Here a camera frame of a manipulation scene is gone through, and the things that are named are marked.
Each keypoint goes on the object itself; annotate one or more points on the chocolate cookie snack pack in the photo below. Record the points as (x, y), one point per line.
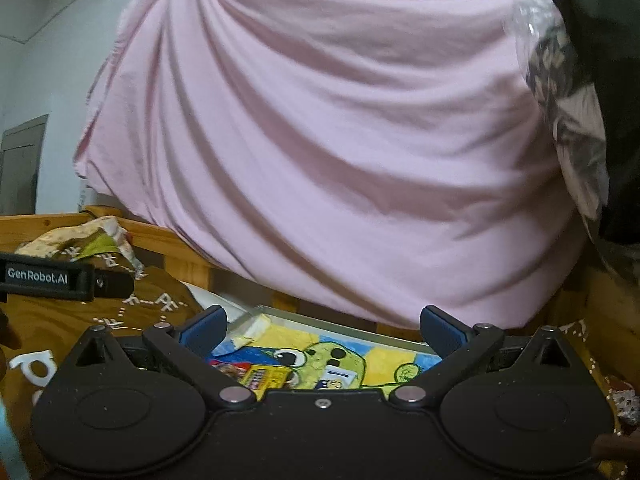
(234, 370)

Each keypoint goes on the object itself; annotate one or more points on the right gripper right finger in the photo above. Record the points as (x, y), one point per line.
(463, 350)

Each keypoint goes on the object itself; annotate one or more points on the pink hanging sheet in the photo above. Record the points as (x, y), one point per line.
(372, 156)

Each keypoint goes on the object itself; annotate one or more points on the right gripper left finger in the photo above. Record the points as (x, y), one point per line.
(185, 350)

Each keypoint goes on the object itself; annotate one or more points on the brown patterned blanket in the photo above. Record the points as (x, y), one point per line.
(83, 398)

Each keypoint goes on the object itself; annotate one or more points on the yellow snack bar wrapper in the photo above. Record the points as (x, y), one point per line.
(260, 377)

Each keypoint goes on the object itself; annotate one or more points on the grey metal tray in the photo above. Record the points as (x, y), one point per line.
(325, 319)

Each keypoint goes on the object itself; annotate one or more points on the blue drink stick packet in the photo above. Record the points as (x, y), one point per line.
(334, 377)

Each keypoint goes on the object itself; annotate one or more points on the grey door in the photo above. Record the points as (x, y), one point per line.
(20, 161)

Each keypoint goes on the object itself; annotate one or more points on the cartoon frog tray liner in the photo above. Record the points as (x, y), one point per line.
(350, 354)

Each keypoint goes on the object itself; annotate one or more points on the patterned hanging garment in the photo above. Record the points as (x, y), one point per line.
(580, 59)

